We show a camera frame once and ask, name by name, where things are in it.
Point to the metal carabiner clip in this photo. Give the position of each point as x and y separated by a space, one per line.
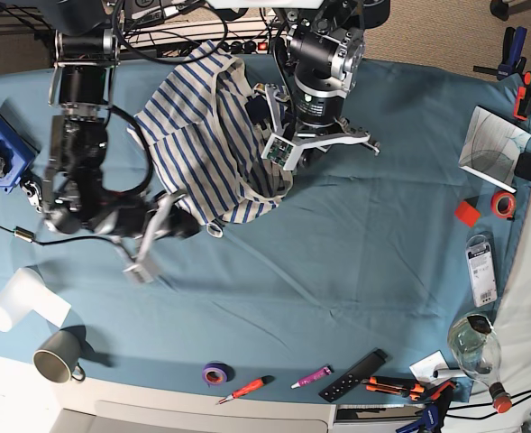
32 191

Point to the blue black clamp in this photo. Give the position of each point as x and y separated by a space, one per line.
432 416

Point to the blue white striped T-shirt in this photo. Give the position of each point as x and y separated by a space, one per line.
203 141

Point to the red utility knife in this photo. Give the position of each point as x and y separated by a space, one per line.
248 388

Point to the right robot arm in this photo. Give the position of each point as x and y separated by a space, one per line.
73 194

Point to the white folded paper sheet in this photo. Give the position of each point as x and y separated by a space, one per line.
492 147

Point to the red tape roll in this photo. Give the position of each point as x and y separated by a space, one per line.
503 204

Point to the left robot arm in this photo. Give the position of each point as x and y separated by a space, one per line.
317 52

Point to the black power strip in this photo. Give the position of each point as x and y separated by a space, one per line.
248 47

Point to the orange black clamp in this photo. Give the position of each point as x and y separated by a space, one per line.
522 106

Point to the purple tape roll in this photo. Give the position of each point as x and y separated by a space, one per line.
215 373

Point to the red cube block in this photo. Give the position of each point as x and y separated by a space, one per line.
467 214

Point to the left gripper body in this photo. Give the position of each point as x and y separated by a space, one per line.
270 108

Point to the black remote control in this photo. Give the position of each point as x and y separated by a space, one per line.
364 369

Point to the pink tube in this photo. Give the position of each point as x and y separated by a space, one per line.
313 377

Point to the white marker pen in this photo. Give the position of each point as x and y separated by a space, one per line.
447 374

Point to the grey ceramic mug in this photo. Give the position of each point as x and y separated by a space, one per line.
57 359

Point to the blue box with black knob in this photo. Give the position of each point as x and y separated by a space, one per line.
16 157

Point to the clear glass bottle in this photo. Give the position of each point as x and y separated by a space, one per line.
476 349

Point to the blue grey clamp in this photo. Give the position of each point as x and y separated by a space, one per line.
512 61

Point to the teal table cloth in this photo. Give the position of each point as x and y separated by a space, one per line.
365 253

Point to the small black square box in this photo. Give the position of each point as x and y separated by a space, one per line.
523 166

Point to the orange black box cutter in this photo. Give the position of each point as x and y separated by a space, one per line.
396 386

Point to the clear blister pack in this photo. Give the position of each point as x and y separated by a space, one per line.
480 266

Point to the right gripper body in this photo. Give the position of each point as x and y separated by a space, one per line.
166 220

